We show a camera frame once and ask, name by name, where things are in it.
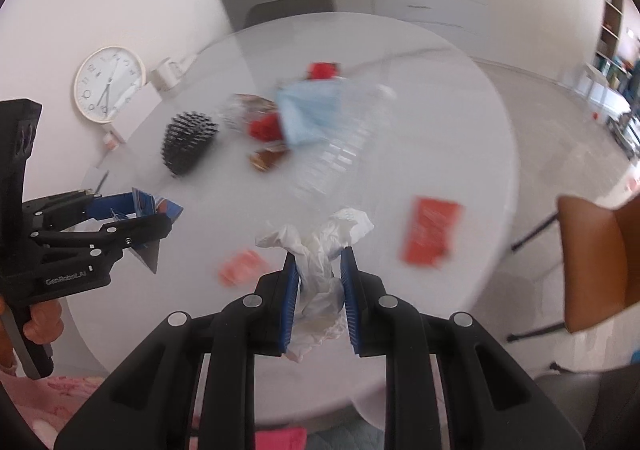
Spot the blue face mask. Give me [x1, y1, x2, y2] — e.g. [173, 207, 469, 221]
[274, 77, 350, 149]

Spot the grey padded chair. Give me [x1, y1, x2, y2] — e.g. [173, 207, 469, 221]
[535, 363, 640, 450]

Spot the pink small wrapper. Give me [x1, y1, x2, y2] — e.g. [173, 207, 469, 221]
[218, 250, 268, 286]

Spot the brown snack wrapper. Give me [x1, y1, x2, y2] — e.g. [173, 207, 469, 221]
[248, 149, 290, 173]

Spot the white mug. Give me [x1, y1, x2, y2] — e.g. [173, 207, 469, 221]
[150, 58, 186, 92]

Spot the white wall clock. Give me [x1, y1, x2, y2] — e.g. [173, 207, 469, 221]
[72, 46, 146, 125]

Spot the red snack wrapper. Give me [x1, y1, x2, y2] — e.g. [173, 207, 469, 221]
[400, 196, 464, 268]

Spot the white tissue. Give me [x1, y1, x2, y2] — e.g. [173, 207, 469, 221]
[256, 207, 374, 362]

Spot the white rectangular box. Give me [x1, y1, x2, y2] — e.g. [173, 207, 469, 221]
[104, 84, 162, 144]

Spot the blue printed wrapper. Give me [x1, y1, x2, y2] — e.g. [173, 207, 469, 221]
[108, 188, 183, 274]

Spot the clear plastic bottle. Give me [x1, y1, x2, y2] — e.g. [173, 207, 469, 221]
[292, 80, 397, 205]

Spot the orange chair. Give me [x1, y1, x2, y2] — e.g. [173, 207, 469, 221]
[506, 196, 639, 343]

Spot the left hand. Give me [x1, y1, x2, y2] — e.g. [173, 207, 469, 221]
[0, 300, 64, 374]

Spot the black spiky brush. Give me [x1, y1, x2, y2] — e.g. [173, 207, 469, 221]
[160, 112, 218, 177]

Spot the small pink-cap bottle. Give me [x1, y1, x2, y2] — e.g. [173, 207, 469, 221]
[103, 132, 120, 151]

